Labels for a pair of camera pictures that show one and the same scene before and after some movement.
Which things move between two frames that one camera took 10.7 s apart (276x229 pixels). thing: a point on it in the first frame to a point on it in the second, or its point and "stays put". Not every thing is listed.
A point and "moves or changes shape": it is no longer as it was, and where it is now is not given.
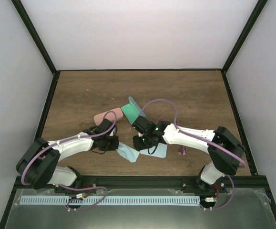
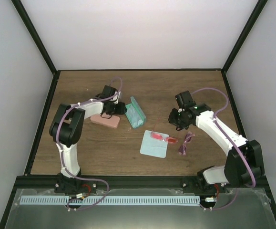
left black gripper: x=115 y=146 to x=120 y=110
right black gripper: x=139 y=146 to x=172 y=120
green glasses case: x=132 y=111 stays put
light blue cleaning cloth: x=160 y=151 stays put
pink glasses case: x=99 y=117 moves or changes shape
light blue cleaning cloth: x=127 y=152 to x=136 y=116
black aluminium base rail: x=86 y=183 stays put
